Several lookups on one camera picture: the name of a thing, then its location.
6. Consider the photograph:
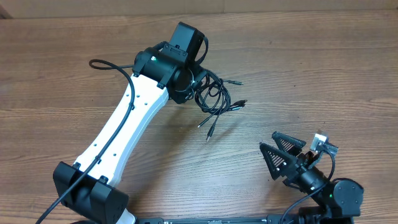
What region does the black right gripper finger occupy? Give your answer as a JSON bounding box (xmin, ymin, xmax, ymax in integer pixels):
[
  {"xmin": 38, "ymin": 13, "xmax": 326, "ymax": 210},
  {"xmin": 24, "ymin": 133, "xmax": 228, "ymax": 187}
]
[
  {"xmin": 259, "ymin": 143, "xmax": 298, "ymax": 180},
  {"xmin": 272, "ymin": 131, "xmax": 306, "ymax": 156}
]

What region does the black cable bundle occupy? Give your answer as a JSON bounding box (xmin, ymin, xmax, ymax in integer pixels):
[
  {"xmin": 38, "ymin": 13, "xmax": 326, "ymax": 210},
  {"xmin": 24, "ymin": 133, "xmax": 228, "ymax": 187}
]
[{"xmin": 192, "ymin": 70, "xmax": 249, "ymax": 142}]

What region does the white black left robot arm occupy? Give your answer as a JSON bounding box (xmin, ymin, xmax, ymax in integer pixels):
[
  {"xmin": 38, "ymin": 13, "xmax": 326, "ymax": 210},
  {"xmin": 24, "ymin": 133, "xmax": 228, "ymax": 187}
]
[{"xmin": 53, "ymin": 22, "xmax": 208, "ymax": 223}]

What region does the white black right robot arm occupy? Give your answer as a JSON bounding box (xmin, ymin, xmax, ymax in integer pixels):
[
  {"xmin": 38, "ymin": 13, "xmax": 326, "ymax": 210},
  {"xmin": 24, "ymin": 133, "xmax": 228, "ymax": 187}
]
[{"xmin": 259, "ymin": 131, "xmax": 364, "ymax": 223}]

